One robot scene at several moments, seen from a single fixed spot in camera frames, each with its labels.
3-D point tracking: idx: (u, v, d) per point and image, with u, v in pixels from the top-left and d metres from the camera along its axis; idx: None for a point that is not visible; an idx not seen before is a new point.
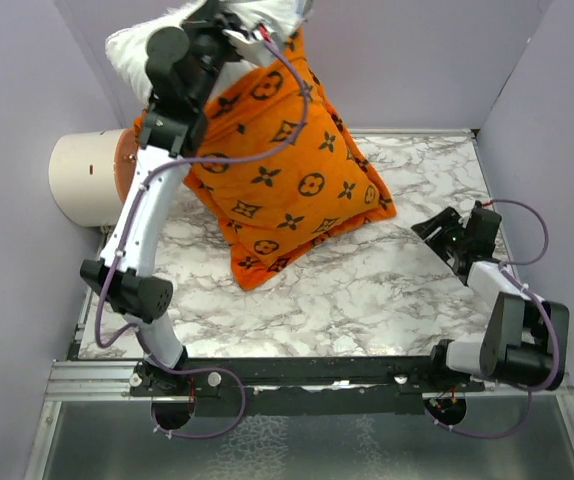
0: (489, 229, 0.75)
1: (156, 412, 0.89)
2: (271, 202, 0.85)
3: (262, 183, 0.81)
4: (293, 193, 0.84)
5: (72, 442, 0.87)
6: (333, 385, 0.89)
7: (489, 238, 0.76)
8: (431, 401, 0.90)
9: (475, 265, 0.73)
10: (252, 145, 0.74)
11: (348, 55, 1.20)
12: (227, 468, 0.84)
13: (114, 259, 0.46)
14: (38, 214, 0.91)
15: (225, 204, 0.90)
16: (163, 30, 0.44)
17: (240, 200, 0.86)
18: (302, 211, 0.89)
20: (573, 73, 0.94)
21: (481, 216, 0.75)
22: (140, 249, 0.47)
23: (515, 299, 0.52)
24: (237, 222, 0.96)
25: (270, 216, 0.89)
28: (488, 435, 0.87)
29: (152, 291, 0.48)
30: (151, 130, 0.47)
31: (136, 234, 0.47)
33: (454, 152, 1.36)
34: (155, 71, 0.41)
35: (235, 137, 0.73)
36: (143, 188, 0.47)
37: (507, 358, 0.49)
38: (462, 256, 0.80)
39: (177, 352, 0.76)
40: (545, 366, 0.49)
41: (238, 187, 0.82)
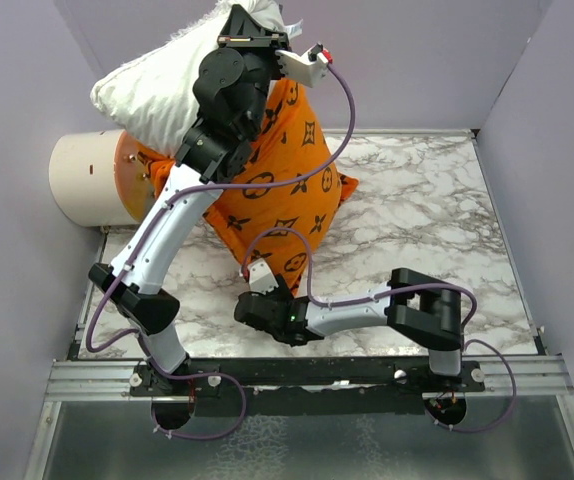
0: (261, 306, 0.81)
1: (157, 412, 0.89)
2: (306, 211, 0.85)
3: (299, 192, 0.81)
4: (319, 193, 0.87)
5: (72, 442, 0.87)
6: (333, 385, 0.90)
7: (272, 307, 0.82)
8: (431, 401, 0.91)
9: (310, 328, 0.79)
10: (294, 151, 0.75)
11: (349, 55, 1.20)
12: (227, 468, 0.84)
13: (122, 271, 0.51)
14: (38, 214, 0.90)
15: (258, 232, 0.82)
16: (220, 53, 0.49)
17: (278, 219, 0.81)
18: (326, 208, 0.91)
20: (573, 73, 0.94)
21: (249, 311, 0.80)
22: (146, 267, 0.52)
23: (396, 313, 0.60)
24: (267, 251, 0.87)
25: (304, 228, 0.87)
28: (487, 428, 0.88)
29: (152, 307, 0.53)
30: (189, 147, 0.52)
31: (147, 253, 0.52)
33: (454, 152, 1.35)
34: (204, 94, 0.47)
35: (278, 147, 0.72)
36: (166, 206, 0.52)
37: (447, 329, 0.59)
38: (290, 333, 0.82)
39: (177, 357, 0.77)
40: (445, 298, 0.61)
41: (279, 203, 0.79)
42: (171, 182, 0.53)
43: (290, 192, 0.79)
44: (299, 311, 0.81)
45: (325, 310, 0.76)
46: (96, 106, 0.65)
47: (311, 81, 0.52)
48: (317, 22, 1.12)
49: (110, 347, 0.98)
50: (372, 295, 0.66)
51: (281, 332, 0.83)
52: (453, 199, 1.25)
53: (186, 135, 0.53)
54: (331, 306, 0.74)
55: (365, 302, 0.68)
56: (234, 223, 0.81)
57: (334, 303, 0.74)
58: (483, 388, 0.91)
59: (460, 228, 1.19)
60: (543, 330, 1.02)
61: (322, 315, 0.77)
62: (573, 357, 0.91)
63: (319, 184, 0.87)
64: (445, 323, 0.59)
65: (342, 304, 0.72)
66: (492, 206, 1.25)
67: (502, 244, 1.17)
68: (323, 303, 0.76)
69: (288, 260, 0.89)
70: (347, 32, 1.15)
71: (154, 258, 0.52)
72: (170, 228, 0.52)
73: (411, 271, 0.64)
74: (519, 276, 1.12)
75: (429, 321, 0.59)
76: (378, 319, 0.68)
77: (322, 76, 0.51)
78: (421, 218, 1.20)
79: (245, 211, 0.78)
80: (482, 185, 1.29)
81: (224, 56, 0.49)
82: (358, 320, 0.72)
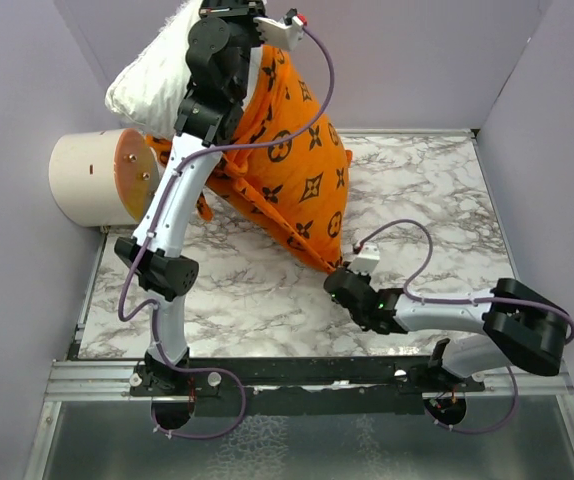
0: (357, 285, 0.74)
1: (156, 412, 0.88)
2: (324, 167, 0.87)
3: (316, 146, 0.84)
4: (330, 148, 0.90)
5: (72, 442, 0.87)
6: (333, 385, 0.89)
7: (365, 289, 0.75)
8: (431, 401, 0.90)
9: (397, 318, 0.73)
10: (300, 105, 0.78)
11: (348, 56, 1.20)
12: (227, 468, 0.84)
13: (146, 238, 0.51)
14: (37, 214, 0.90)
15: (293, 197, 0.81)
16: (205, 21, 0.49)
17: (306, 178, 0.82)
18: (340, 162, 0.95)
20: (573, 74, 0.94)
21: (344, 287, 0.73)
22: (169, 232, 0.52)
23: (493, 320, 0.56)
24: (308, 221, 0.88)
25: (330, 186, 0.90)
28: (488, 430, 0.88)
29: (178, 270, 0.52)
30: (187, 117, 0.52)
31: (167, 218, 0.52)
33: (454, 152, 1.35)
34: (197, 62, 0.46)
35: (287, 100, 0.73)
36: (176, 173, 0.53)
37: (548, 349, 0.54)
38: (378, 319, 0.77)
39: (181, 348, 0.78)
40: (549, 318, 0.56)
41: (303, 160, 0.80)
42: (174, 152, 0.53)
43: (307, 147, 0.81)
44: (389, 299, 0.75)
45: (418, 304, 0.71)
46: (114, 112, 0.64)
47: (288, 44, 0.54)
48: (318, 22, 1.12)
49: (110, 347, 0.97)
50: (472, 298, 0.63)
51: (364, 314, 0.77)
52: (453, 199, 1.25)
53: (181, 106, 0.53)
54: (425, 302, 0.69)
55: (463, 305, 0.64)
56: (269, 196, 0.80)
57: (430, 299, 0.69)
58: (483, 388, 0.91)
59: (460, 228, 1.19)
60: None
61: (413, 308, 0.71)
62: (573, 357, 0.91)
63: (327, 141, 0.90)
64: (546, 343, 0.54)
65: (439, 302, 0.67)
66: (492, 206, 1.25)
67: (502, 244, 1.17)
68: (415, 299, 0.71)
69: (328, 223, 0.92)
70: (347, 32, 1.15)
71: (174, 224, 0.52)
72: (184, 194, 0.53)
73: (522, 285, 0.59)
74: (518, 276, 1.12)
75: (529, 336, 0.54)
76: (472, 323, 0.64)
77: (298, 39, 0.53)
78: (421, 218, 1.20)
79: (276, 175, 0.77)
80: (483, 185, 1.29)
81: (209, 25, 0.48)
82: (453, 320, 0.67)
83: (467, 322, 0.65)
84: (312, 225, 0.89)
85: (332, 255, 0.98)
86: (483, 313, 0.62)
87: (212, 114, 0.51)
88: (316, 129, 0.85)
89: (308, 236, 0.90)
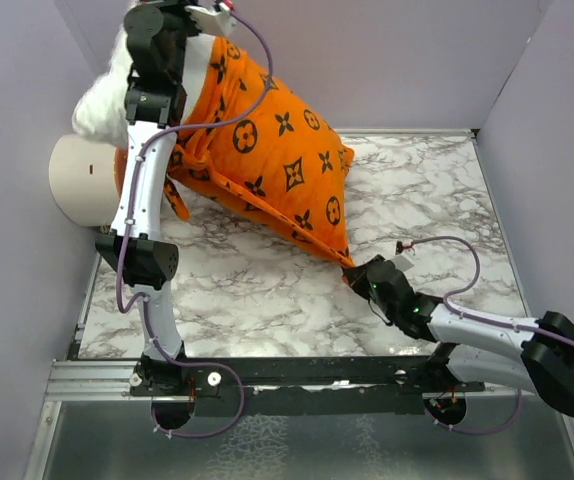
0: (402, 285, 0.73)
1: (157, 412, 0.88)
2: (302, 149, 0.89)
3: (287, 131, 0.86)
4: (306, 131, 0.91)
5: (73, 442, 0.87)
6: (333, 385, 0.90)
7: (408, 290, 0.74)
8: (431, 401, 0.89)
9: (432, 326, 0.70)
10: (259, 93, 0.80)
11: (348, 55, 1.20)
12: (227, 467, 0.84)
13: (127, 226, 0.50)
14: (37, 213, 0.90)
15: (277, 184, 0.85)
16: (137, 11, 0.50)
17: (284, 164, 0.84)
18: (325, 146, 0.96)
20: (573, 74, 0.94)
21: (389, 283, 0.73)
22: (148, 216, 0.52)
23: (532, 349, 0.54)
24: (306, 211, 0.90)
25: (315, 170, 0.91)
28: (489, 431, 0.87)
29: (162, 253, 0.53)
30: (136, 106, 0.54)
31: (142, 204, 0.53)
33: (454, 152, 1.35)
34: (137, 47, 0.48)
35: (243, 92, 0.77)
36: (140, 159, 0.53)
37: None
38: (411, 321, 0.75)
39: (177, 340, 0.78)
40: None
41: (274, 146, 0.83)
42: (133, 141, 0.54)
43: (277, 133, 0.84)
44: (425, 303, 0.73)
45: (454, 317, 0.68)
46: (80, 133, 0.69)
47: (220, 30, 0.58)
48: (318, 21, 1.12)
49: (110, 347, 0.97)
50: (514, 323, 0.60)
51: (400, 314, 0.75)
52: (453, 199, 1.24)
53: (127, 97, 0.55)
54: (463, 317, 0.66)
55: (503, 327, 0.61)
56: (253, 188, 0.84)
57: (469, 315, 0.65)
58: (483, 388, 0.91)
59: (460, 228, 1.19)
60: None
61: (449, 320, 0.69)
62: None
63: (302, 125, 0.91)
64: None
65: (478, 320, 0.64)
66: (492, 206, 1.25)
67: (502, 244, 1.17)
68: (453, 310, 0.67)
69: (326, 211, 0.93)
70: (347, 31, 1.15)
71: (150, 208, 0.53)
72: (153, 176, 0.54)
73: (570, 323, 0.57)
74: (518, 276, 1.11)
75: (565, 374, 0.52)
76: (507, 347, 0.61)
77: (230, 25, 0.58)
78: (421, 218, 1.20)
79: (251, 166, 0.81)
80: (482, 185, 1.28)
81: (141, 13, 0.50)
82: (488, 340, 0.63)
83: (502, 346, 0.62)
84: (310, 214, 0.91)
85: (341, 242, 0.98)
86: (524, 341, 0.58)
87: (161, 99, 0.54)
88: (286, 115, 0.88)
89: (312, 227, 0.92)
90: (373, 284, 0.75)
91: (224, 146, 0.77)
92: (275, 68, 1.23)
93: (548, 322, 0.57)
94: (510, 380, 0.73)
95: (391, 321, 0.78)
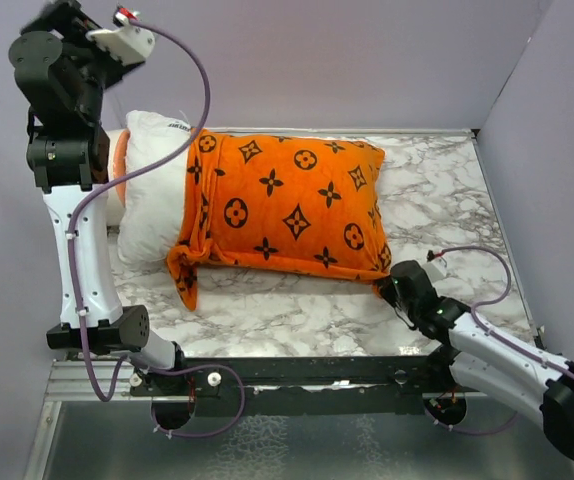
0: (422, 281, 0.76)
1: (156, 412, 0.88)
2: (297, 195, 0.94)
3: (275, 187, 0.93)
4: (299, 175, 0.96)
5: (72, 442, 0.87)
6: (333, 385, 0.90)
7: (428, 289, 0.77)
8: (431, 401, 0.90)
9: (455, 333, 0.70)
10: (238, 170, 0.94)
11: (349, 54, 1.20)
12: (227, 468, 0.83)
13: (81, 318, 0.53)
14: (36, 213, 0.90)
15: (282, 239, 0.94)
16: (26, 39, 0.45)
17: (280, 219, 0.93)
18: (330, 177, 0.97)
20: (573, 74, 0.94)
21: (409, 277, 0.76)
22: (100, 298, 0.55)
23: (560, 390, 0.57)
24: (323, 247, 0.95)
25: (319, 209, 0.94)
28: (488, 432, 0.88)
29: (126, 328, 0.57)
30: (45, 165, 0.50)
31: (91, 287, 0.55)
33: (454, 152, 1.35)
34: (33, 78, 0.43)
35: (222, 178, 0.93)
36: (72, 236, 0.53)
37: None
38: (430, 322, 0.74)
39: (171, 352, 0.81)
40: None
41: (264, 208, 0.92)
42: (58, 215, 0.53)
43: (266, 194, 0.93)
44: (449, 306, 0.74)
45: (479, 332, 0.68)
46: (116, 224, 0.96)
47: None
48: (318, 22, 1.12)
49: None
50: (543, 358, 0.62)
51: (418, 311, 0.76)
52: (453, 199, 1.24)
53: (32, 156, 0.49)
54: (490, 335, 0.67)
55: (530, 359, 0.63)
56: (265, 250, 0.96)
57: (498, 335, 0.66)
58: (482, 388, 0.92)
59: (460, 228, 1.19)
60: (543, 330, 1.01)
61: (474, 333, 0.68)
62: None
63: (292, 170, 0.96)
64: None
65: (505, 344, 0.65)
66: (492, 206, 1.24)
67: (502, 244, 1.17)
68: (480, 325, 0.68)
69: (345, 238, 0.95)
70: (347, 31, 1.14)
71: (101, 288, 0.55)
72: (93, 249, 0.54)
73: None
74: (519, 276, 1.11)
75: None
76: (528, 379, 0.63)
77: None
78: (421, 218, 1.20)
79: (251, 235, 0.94)
80: (483, 185, 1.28)
81: (30, 41, 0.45)
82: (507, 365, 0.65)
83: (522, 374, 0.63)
84: (329, 250, 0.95)
85: (372, 260, 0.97)
86: (548, 379, 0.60)
87: (75, 145, 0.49)
88: (272, 172, 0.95)
89: (337, 259, 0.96)
90: (394, 279, 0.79)
91: (221, 230, 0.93)
92: (275, 68, 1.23)
93: (573, 366, 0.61)
94: (510, 398, 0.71)
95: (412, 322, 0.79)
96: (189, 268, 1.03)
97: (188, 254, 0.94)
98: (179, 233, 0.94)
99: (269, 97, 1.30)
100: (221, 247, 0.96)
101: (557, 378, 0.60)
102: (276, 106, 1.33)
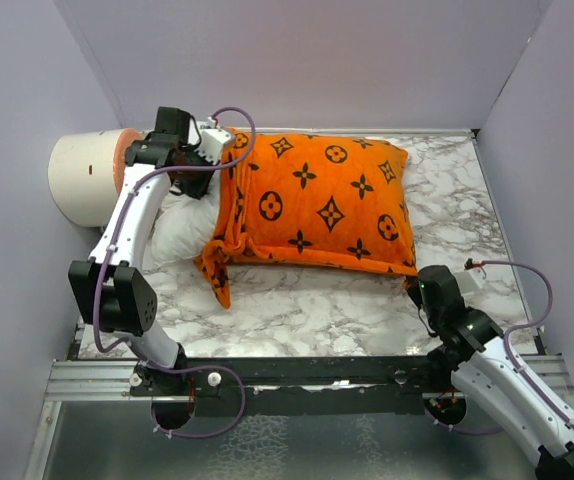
0: (451, 290, 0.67)
1: (156, 412, 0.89)
2: (332, 187, 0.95)
3: (309, 181, 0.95)
4: (331, 168, 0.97)
5: (72, 442, 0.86)
6: (333, 385, 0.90)
7: (456, 297, 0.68)
8: (431, 401, 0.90)
9: (482, 358, 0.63)
10: (272, 164, 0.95)
11: (348, 55, 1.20)
12: (227, 468, 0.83)
13: (108, 251, 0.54)
14: (36, 214, 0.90)
15: (317, 231, 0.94)
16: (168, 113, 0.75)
17: (315, 211, 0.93)
18: (361, 170, 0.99)
20: (573, 74, 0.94)
21: (437, 285, 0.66)
22: (130, 245, 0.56)
23: None
24: (357, 240, 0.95)
25: (352, 199, 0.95)
28: (488, 432, 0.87)
29: (139, 288, 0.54)
30: (136, 153, 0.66)
31: (127, 233, 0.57)
33: (454, 152, 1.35)
34: (168, 110, 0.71)
35: (257, 172, 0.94)
36: (132, 192, 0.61)
37: None
38: (453, 331, 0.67)
39: (173, 352, 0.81)
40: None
41: (299, 201, 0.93)
42: (129, 181, 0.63)
43: (299, 187, 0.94)
44: (476, 320, 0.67)
45: (508, 365, 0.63)
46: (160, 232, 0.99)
47: None
48: (318, 22, 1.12)
49: (110, 347, 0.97)
50: (569, 418, 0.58)
51: (443, 320, 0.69)
52: (453, 199, 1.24)
53: (133, 148, 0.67)
54: (519, 373, 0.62)
55: (554, 412, 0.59)
56: (299, 243, 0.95)
57: (528, 376, 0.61)
58: None
59: (460, 228, 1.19)
60: (543, 330, 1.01)
61: (500, 364, 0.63)
62: None
63: (324, 164, 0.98)
64: None
65: (532, 387, 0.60)
66: (492, 206, 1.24)
67: (502, 244, 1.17)
68: (511, 359, 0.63)
69: (379, 229, 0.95)
70: (347, 31, 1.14)
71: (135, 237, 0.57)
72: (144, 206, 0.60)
73: None
74: (518, 276, 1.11)
75: None
76: (543, 429, 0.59)
77: None
78: (421, 218, 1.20)
79: (286, 228, 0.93)
80: (483, 185, 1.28)
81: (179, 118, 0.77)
82: (523, 406, 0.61)
83: (537, 422, 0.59)
84: (363, 242, 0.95)
85: (405, 254, 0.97)
86: (569, 442, 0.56)
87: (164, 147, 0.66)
88: (305, 167, 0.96)
89: (370, 252, 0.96)
90: (420, 283, 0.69)
91: (256, 223, 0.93)
92: (275, 68, 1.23)
93: None
94: (506, 423, 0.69)
95: (435, 330, 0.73)
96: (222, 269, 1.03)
97: (224, 248, 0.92)
98: (214, 227, 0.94)
99: (269, 97, 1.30)
100: (255, 241, 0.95)
101: None
102: (276, 106, 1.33)
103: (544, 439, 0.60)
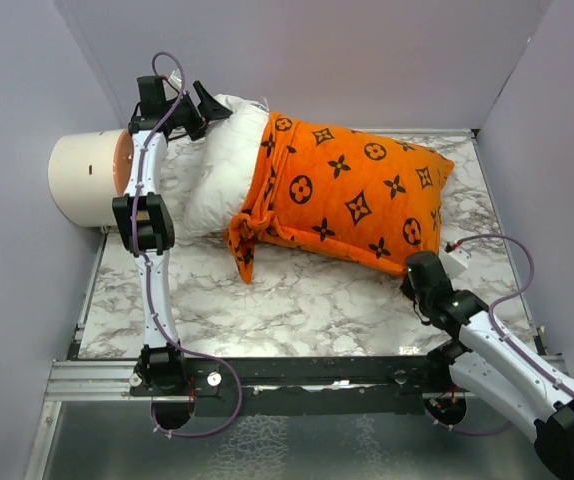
0: (436, 271, 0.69)
1: (156, 412, 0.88)
2: (365, 181, 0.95)
3: (343, 172, 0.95)
4: (368, 165, 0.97)
5: (72, 443, 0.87)
6: (333, 385, 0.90)
7: (442, 279, 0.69)
8: (430, 401, 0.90)
9: (468, 331, 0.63)
10: (309, 149, 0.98)
11: (348, 55, 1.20)
12: (227, 468, 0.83)
13: (138, 187, 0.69)
14: (36, 214, 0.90)
15: (340, 222, 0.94)
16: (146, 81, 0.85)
17: (342, 202, 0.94)
18: (396, 172, 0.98)
20: (573, 75, 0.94)
21: (421, 266, 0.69)
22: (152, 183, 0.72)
23: (562, 412, 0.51)
24: (380, 238, 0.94)
25: (382, 197, 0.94)
28: (488, 432, 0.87)
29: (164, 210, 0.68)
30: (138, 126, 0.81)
31: (147, 175, 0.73)
33: (454, 152, 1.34)
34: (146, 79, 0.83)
35: (293, 154, 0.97)
36: (143, 147, 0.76)
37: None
38: (441, 310, 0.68)
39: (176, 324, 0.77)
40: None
41: (329, 190, 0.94)
42: (138, 141, 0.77)
43: (333, 176, 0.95)
44: (466, 299, 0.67)
45: (494, 336, 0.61)
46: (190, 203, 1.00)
47: None
48: (318, 22, 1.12)
49: (110, 347, 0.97)
50: (557, 378, 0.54)
51: (430, 302, 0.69)
52: (453, 199, 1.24)
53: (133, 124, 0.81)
54: (504, 341, 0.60)
55: (542, 375, 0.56)
56: (322, 231, 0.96)
57: (513, 343, 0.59)
58: None
59: (460, 228, 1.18)
60: (543, 330, 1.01)
61: (487, 335, 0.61)
62: None
63: (362, 159, 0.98)
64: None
65: (519, 354, 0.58)
66: (492, 206, 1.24)
67: (502, 244, 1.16)
68: (496, 329, 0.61)
69: (404, 229, 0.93)
70: (347, 32, 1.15)
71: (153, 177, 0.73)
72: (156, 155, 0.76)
73: None
74: (518, 276, 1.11)
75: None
76: (534, 396, 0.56)
77: None
78: None
79: (312, 213, 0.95)
80: (483, 185, 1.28)
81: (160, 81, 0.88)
82: (513, 376, 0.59)
83: (527, 389, 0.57)
84: (385, 241, 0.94)
85: None
86: (557, 402, 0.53)
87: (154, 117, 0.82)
88: (341, 158, 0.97)
89: (390, 252, 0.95)
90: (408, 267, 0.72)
91: (284, 204, 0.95)
92: (275, 67, 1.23)
93: None
94: (507, 410, 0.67)
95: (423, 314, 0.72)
96: (247, 244, 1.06)
97: (249, 222, 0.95)
98: (243, 202, 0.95)
99: (269, 97, 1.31)
100: (280, 222, 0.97)
101: (566, 402, 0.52)
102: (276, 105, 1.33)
103: (537, 407, 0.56)
